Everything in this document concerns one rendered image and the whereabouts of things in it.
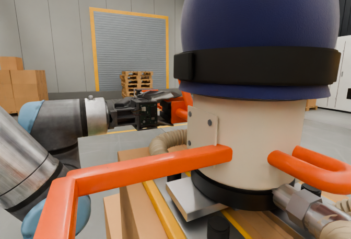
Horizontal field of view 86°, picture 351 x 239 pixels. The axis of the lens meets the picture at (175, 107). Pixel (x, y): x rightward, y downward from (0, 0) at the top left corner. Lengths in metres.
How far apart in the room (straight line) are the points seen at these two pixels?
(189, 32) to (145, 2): 10.09
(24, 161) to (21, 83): 6.80
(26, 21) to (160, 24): 5.50
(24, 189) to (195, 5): 0.33
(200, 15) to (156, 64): 9.59
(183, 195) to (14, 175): 0.24
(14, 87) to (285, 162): 7.11
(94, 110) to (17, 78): 6.71
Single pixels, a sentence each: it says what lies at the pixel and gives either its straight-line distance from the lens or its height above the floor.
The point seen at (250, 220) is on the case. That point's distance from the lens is 0.38.
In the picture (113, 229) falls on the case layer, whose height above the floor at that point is 0.54.
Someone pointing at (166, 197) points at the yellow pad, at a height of 1.09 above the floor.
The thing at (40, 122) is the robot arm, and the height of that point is 1.21.
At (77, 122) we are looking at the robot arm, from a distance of 0.45.
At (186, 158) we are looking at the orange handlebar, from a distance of 0.23.
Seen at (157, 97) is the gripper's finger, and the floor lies 1.24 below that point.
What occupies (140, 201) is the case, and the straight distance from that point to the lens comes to 0.40.
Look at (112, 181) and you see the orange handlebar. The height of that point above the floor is 1.20.
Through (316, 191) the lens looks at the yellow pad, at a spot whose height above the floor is 1.12.
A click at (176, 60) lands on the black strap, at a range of 0.27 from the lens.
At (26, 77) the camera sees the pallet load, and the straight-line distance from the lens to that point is 7.08.
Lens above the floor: 1.31
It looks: 11 degrees down
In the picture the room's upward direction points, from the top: straight up
